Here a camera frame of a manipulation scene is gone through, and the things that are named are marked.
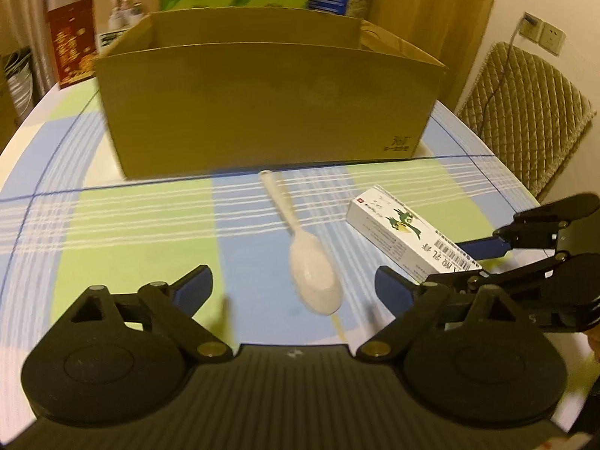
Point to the brown cardboard box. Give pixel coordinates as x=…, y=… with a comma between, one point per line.
x=262, y=112

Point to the white medicine box green print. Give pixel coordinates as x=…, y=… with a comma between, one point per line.
x=398, y=226

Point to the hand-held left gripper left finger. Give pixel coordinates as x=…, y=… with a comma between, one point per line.
x=194, y=286

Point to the striped metallic bag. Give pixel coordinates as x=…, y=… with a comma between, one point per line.
x=18, y=84

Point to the quilted chair cushion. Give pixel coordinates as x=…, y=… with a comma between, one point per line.
x=529, y=112

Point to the white plastic spoon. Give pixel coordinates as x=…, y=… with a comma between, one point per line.
x=314, y=272

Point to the white wall socket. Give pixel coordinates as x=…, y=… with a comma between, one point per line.
x=531, y=26

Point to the plaid cloth desktop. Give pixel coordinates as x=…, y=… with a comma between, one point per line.
x=140, y=215

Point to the wall power socket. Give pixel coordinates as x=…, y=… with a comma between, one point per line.
x=552, y=37

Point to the red gold box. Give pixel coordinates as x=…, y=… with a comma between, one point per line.
x=70, y=42

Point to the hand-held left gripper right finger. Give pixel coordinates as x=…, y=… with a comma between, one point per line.
x=390, y=286

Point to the person's right hand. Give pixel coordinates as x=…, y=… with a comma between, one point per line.
x=595, y=349

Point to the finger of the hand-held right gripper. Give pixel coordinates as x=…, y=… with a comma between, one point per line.
x=483, y=247
x=468, y=280

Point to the golden curtain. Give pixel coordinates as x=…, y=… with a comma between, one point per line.
x=436, y=14

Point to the white box with photo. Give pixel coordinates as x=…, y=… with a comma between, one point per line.
x=124, y=14

